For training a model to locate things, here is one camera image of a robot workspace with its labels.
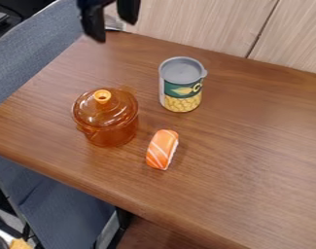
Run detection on toy salmon sushi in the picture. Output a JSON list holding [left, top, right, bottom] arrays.
[[144, 128, 182, 171]]

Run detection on clear orange bottle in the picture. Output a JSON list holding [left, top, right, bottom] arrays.
[[70, 88, 141, 148]]

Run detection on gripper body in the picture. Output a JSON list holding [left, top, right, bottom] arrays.
[[75, 0, 119, 8]]

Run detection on toy corn can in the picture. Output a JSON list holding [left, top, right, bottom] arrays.
[[158, 55, 209, 114]]

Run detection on orange bottle cap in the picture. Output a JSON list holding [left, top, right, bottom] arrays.
[[92, 89, 114, 105]]

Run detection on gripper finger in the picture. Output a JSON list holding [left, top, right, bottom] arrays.
[[79, 4, 109, 44], [116, 0, 142, 26]]

